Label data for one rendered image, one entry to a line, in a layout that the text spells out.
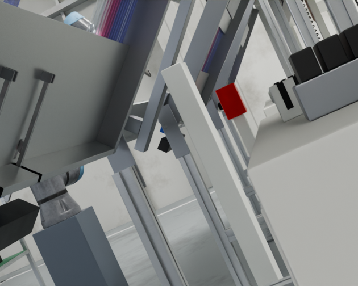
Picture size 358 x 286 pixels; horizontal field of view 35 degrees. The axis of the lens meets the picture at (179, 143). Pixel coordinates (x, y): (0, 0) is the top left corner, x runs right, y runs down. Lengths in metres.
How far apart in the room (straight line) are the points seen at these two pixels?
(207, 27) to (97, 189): 4.82
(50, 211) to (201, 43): 0.80
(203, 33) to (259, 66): 4.28
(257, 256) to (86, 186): 5.10
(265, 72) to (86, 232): 4.28
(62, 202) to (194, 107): 0.77
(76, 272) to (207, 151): 0.79
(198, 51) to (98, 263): 0.81
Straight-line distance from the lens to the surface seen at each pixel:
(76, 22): 2.12
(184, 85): 1.52
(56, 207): 2.09
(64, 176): 2.16
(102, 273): 2.07
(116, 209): 6.50
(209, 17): 1.85
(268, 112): 1.82
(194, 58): 1.84
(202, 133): 1.52
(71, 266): 2.10
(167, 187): 6.32
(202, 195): 1.83
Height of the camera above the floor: 0.66
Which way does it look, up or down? 1 degrees down
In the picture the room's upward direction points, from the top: 24 degrees counter-clockwise
